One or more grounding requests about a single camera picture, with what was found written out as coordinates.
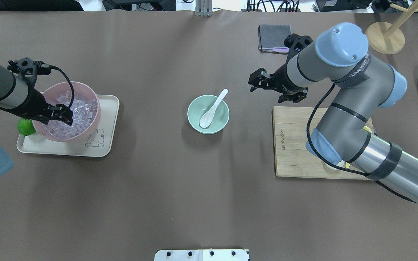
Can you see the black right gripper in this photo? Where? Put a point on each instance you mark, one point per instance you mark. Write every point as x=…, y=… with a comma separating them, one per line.
x=283, y=80

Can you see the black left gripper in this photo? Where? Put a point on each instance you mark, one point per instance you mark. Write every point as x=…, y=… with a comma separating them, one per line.
x=36, y=104

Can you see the white ceramic spoon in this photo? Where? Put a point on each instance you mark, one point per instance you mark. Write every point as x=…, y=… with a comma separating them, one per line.
x=206, y=119

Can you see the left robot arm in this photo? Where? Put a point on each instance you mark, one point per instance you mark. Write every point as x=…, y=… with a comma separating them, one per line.
x=19, y=97

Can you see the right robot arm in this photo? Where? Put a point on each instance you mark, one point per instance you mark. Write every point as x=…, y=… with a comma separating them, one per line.
x=366, y=83

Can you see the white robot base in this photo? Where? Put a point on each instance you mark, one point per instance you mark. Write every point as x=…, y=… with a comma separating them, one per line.
x=226, y=254

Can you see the green lime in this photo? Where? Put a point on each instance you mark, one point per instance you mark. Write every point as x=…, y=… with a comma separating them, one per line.
x=26, y=127

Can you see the grey folded cloth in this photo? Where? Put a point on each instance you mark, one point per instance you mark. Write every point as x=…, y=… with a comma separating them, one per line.
x=271, y=38

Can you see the cream rabbit tray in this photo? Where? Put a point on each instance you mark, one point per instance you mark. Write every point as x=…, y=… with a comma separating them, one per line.
x=96, y=142

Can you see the bamboo cutting board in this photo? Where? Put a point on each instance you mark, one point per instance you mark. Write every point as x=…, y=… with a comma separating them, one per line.
x=291, y=158

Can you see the wooden cup tree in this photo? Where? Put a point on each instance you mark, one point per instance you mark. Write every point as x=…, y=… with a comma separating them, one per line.
x=387, y=38

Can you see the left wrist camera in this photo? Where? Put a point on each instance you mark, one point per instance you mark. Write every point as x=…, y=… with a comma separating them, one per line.
x=28, y=68

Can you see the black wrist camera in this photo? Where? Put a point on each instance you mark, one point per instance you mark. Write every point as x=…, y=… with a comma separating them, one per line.
x=296, y=43

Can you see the aluminium frame post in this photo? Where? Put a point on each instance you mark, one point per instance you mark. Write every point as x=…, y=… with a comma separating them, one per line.
x=203, y=8

